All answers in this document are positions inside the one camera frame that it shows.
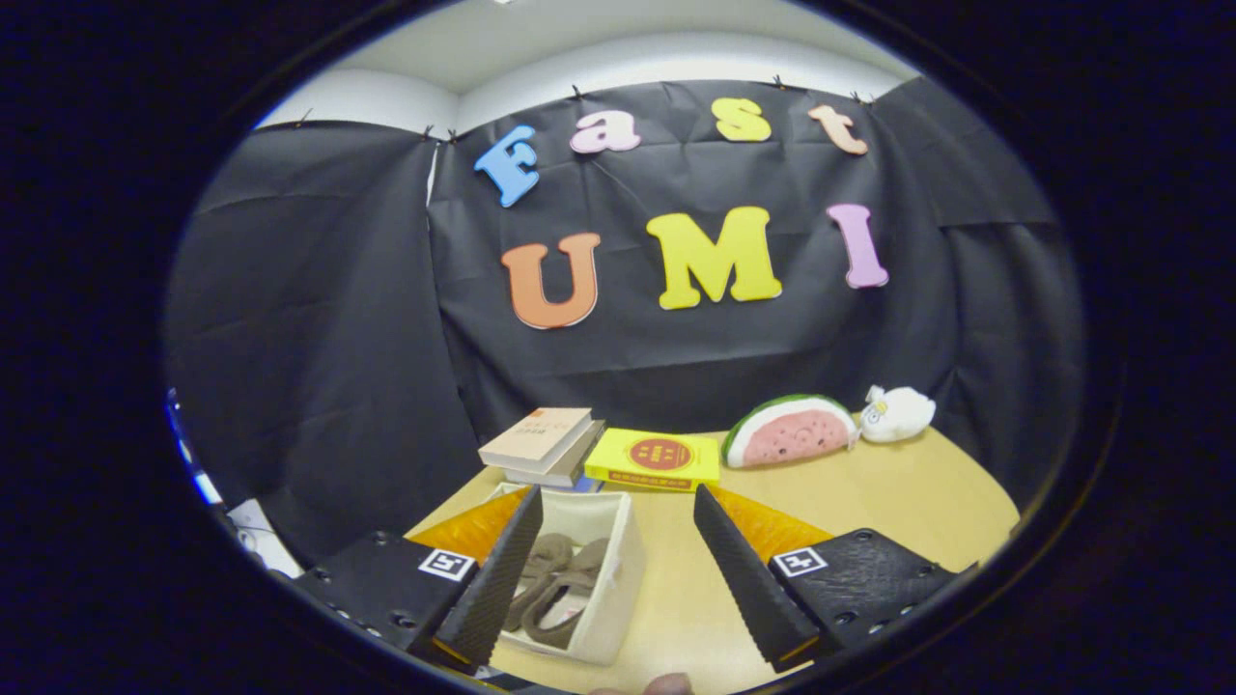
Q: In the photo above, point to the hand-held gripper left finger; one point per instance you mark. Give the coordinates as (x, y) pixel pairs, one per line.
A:
(497, 569)

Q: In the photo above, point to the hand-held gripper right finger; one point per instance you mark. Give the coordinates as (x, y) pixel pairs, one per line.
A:
(739, 569)

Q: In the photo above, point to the brown fuzzy shoe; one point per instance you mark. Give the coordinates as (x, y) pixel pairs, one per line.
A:
(570, 603)
(546, 558)

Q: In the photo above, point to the cream fabric storage box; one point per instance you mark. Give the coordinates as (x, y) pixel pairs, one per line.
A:
(618, 579)

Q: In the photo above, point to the blue book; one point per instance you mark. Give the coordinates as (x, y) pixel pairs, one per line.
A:
(585, 483)

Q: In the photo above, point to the yellow book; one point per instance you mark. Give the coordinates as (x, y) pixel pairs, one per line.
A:
(657, 458)

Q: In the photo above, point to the beige book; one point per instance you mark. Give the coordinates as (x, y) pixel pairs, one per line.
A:
(536, 434)

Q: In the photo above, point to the watermelon slice plush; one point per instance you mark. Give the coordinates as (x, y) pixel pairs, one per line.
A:
(792, 434)

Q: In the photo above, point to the white plush toy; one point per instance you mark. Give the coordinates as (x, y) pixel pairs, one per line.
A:
(898, 413)

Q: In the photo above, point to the white paper sheet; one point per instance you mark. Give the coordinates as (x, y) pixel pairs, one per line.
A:
(261, 536)

